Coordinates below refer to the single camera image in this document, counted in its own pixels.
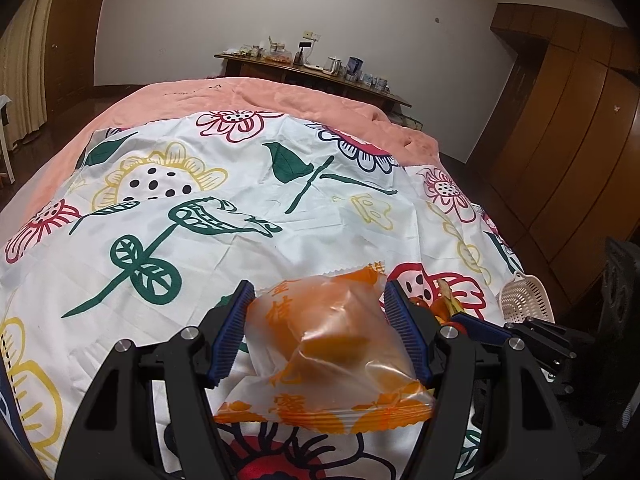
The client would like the beige curtain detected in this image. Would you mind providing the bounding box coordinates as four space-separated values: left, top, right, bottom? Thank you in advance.
0 0 63 151

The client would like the wooden wardrobe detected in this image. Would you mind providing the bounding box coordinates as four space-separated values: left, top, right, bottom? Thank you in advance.
480 2 640 286

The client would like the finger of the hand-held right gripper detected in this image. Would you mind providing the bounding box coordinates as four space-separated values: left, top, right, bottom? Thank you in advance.
452 313 541 346

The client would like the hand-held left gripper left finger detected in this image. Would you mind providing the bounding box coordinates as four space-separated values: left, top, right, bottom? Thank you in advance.
54 280 257 480

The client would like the yellow banana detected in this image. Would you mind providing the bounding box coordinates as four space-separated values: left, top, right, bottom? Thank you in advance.
435 280 471 323

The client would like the wooden sideboard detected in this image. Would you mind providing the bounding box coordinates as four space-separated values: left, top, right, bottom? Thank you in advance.
215 52 413 111

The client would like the pink blanket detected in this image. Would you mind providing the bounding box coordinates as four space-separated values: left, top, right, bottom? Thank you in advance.
0 77 441 221

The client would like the white chair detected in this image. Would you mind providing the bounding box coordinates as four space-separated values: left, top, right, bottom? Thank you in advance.
0 95 16 186

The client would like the wooden door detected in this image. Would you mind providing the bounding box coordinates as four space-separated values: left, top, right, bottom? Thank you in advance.
42 0 113 121

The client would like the floral printed cloth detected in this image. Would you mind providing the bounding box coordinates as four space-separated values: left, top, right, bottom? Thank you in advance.
0 110 526 480

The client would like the orange snack packet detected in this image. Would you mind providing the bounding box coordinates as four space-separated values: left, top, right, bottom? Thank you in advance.
214 261 437 436

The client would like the white plastic basket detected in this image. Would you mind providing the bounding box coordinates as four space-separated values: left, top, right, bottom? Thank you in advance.
500 271 556 325

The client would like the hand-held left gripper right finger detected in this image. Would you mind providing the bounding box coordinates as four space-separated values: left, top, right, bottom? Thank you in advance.
384 280 581 480

